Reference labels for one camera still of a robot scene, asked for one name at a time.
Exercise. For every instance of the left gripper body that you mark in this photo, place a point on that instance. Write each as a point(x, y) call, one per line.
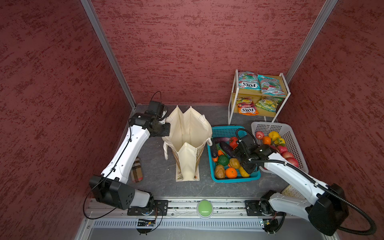
point(162, 130)

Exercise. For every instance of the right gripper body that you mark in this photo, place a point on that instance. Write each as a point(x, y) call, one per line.
point(245, 161)

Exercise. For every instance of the cream canvas grocery bag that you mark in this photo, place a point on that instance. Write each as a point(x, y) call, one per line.
point(190, 133)

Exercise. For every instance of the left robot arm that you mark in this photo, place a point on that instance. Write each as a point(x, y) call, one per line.
point(110, 187)

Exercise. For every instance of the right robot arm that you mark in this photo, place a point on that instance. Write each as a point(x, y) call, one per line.
point(324, 206)

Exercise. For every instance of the orange candy bag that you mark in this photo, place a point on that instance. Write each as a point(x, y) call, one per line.
point(246, 106)

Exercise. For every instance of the green yellow candy bag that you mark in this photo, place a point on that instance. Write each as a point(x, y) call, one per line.
point(269, 104)

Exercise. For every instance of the teal candy bag right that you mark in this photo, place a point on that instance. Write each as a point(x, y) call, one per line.
point(270, 86)

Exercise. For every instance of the teal candy bag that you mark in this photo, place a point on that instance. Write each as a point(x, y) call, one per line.
point(249, 80)
point(270, 86)

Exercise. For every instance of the teal candy bag left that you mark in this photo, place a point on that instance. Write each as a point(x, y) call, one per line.
point(249, 80)

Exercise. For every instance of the yellow corn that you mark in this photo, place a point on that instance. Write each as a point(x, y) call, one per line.
point(243, 173)

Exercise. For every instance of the small red apple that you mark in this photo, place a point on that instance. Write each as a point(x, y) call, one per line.
point(259, 135)

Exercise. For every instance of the orange fruit white basket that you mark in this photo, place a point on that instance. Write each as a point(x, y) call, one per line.
point(266, 140)

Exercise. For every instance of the orange tangerine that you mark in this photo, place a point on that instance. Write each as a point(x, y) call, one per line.
point(231, 173)

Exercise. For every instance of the purple eggplant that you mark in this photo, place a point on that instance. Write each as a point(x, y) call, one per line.
point(227, 149)

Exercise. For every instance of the teal plastic basket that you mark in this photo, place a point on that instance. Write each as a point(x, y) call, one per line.
point(223, 134)

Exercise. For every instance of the yellow bell pepper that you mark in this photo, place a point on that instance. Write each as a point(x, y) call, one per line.
point(274, 136)

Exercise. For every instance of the potato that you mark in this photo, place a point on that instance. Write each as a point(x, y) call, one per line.
point(220, 172)

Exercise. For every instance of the white plastic basket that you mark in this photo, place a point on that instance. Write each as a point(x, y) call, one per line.
point(286, 132)

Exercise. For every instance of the plaid case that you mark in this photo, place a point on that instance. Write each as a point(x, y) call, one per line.
point(136, 171)

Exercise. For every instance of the cream calculator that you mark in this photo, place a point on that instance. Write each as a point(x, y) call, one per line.
point(290, 191)

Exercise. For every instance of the white wooden shelf rack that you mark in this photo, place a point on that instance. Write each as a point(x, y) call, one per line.
point(256, 96)

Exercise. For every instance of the green push button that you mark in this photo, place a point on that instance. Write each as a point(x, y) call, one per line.
point(204, 209)

